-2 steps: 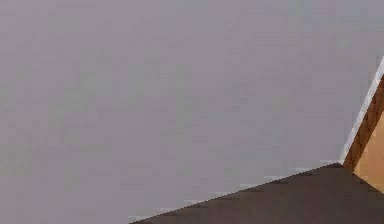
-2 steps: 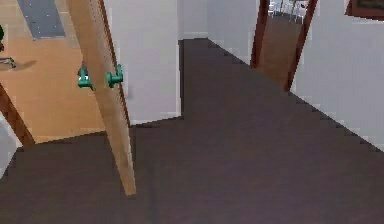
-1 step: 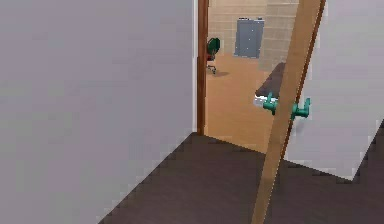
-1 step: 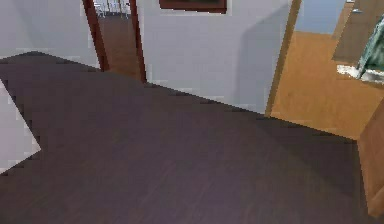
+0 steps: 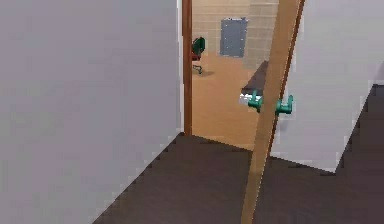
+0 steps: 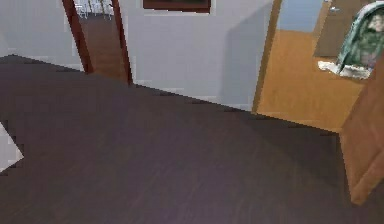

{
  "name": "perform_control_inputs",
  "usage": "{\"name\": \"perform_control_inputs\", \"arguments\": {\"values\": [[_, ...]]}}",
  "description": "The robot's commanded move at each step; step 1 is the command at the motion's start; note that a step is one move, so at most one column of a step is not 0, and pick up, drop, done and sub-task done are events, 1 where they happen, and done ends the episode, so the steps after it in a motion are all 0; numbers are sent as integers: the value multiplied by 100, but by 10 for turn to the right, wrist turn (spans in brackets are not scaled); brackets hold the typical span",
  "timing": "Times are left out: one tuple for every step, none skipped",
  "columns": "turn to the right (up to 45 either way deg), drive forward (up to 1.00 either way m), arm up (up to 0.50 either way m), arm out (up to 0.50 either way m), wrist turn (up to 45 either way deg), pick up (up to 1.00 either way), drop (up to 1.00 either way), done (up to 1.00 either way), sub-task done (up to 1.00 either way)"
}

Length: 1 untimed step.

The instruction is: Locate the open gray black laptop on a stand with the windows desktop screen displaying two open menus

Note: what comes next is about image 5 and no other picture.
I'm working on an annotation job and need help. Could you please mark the grey metal door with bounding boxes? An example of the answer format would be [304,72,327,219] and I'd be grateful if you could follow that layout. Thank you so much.
[219,17,249,59]

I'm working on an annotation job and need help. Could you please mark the brown wooden room door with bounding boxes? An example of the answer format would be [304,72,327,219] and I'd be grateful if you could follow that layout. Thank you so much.
[240,0,307,224]

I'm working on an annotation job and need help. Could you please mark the green door handle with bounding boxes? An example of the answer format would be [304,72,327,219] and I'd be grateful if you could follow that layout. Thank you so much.
[275,94,295,117]
[247,89,264,114]

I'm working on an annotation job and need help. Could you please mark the green and red office chair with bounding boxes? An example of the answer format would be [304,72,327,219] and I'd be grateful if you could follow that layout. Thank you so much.
[191,36,207,75]

